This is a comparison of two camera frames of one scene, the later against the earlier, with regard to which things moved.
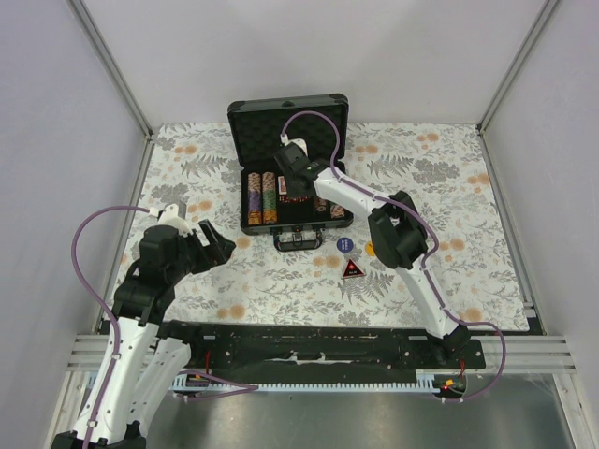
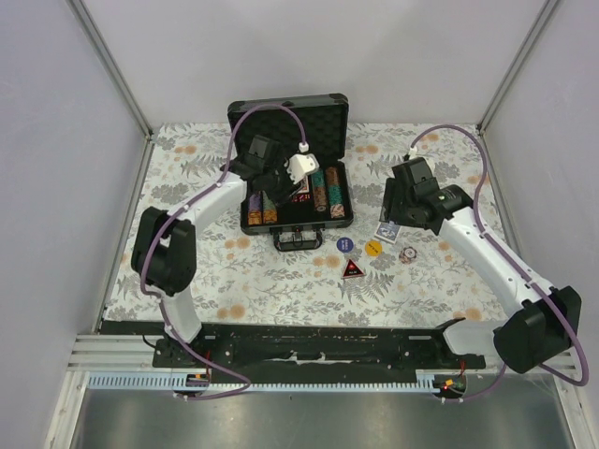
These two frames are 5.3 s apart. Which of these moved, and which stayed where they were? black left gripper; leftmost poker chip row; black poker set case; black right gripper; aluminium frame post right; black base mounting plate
Moved: black left gripper; black right gripper
Stayed: leftmost poker chip row; black poker set case; aluminium frame post right; black base mounting plate
